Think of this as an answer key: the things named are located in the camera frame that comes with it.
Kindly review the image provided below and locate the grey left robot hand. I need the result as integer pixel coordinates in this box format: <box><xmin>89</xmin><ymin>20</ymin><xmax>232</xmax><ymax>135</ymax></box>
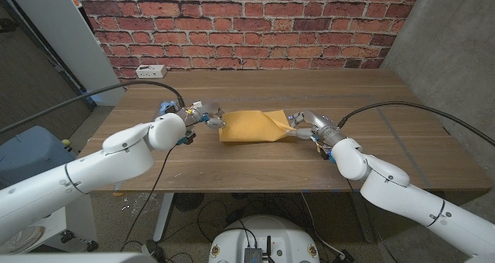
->
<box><xmin>181</xmin><ymin>100</ymin><xmax>227</xmax><ymax>131</ymax></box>

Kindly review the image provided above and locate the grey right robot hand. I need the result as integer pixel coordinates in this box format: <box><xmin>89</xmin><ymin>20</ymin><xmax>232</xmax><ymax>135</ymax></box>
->
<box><xmin>288</xmin><ymin>108</ymin><xmax>347</xmax><ymax>148</ymax></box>

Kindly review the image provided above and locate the yellow felt sheet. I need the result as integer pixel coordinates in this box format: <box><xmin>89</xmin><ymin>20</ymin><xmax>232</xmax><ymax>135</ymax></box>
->
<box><xmin>218</xmin><ymin>108</ymin><xmax>295</xmax><ymax>143</ymax></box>

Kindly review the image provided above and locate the white left shoulder cover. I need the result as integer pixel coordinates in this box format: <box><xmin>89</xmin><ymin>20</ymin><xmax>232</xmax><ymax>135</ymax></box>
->
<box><xmin>0</xmin><ymin>251</ymin><xmax>158</xmax><ymax>263</ymax></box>

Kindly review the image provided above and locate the small blue gadget with screen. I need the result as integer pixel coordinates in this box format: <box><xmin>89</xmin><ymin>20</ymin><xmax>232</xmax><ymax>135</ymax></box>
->
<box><xmin>159</xmin><ymin>101</ymin><xmax>177</xmax><ymax>116</ymax></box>

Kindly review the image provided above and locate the white power strip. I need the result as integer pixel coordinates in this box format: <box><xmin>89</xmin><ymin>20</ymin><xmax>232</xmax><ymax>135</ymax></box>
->
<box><xmin>135</xmin><ymin>64</ymin><xmax>168</xmax><ymax>80</ymax></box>

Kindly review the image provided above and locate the black round fan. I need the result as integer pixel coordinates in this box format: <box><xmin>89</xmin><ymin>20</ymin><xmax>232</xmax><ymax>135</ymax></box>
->
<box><xmin>172</xmin><ymin>193</ymin><xmax>205</xmax><ymax>213</ymax></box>

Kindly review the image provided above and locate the red brick print backdrop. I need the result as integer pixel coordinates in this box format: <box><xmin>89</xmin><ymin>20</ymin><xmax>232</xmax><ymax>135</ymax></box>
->
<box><xmin>73</xmin><ymin>0</ymin><xmax>425</xmax><ymax>90</ymax></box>

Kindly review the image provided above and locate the grey table leg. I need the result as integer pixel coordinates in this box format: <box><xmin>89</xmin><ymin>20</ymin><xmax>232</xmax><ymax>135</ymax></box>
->
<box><xmin>350</xmin><ymin>203</ymin><xmax>375</xmax><ymax>244</ymax></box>

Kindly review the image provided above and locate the white table leg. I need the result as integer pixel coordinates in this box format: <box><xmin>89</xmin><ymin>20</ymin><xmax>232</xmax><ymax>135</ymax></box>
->
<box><xmin>153</xmin><ymin>193</ymin><xmax>175</xmax><ymax>243</ymax></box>

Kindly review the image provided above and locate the light blue object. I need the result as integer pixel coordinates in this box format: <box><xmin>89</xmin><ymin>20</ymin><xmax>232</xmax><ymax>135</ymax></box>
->
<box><xmin>79</xmin><ymin>89</ymin><xmax>98</xmax><ymax>106</ymax></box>

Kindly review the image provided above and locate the white robot torso base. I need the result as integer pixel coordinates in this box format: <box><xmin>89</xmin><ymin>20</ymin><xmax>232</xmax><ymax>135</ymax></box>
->
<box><xmin>208</xmin><ymin>215</ymin><xmax>321</xmax><ymax>263</ymax></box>

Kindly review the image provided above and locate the grey electronics box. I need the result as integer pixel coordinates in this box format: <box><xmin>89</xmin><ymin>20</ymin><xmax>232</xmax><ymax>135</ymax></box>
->
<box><xmin>244</xmin><ymin>247</ymin><xmax>264</xmax><ymax>263</ymax></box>

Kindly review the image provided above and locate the white pillar panel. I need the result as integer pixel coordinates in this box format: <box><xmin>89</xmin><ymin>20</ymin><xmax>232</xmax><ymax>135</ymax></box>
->
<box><xmin>3</xmin><ymin>0</ymin><xmax>125</xmax><ymax>107</ymax></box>

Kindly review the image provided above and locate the blue-grey bin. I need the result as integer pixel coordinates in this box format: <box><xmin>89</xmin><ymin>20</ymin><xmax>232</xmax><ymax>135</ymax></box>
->
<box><xmin>0</xmin><ymin>125</ymin><xmax>78</xmax><ymax>190</ymax></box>

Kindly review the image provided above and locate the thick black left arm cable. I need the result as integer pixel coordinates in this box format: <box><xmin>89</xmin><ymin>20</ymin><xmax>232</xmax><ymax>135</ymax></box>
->
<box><xmin>0</xmin><ymin>80</ymin><xmax>186</xmax><ymax>135</ymax></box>

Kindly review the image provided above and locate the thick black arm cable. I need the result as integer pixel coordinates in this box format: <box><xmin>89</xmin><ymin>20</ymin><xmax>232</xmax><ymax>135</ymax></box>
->
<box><xmin>337</xmin><ymin>101</ymin><xmax>495</xmax><ymax>147</ymax></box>
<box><xmin>0</xmin><ymin>80</ymin><xmax>186</xmax><ymax>135</ymax></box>

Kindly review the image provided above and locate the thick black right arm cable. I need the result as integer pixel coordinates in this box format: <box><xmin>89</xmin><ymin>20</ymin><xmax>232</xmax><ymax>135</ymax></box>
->
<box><xmin>337</xmin><ymin>101</ymin><xmax>495</xmax><ymax>147</ymax></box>

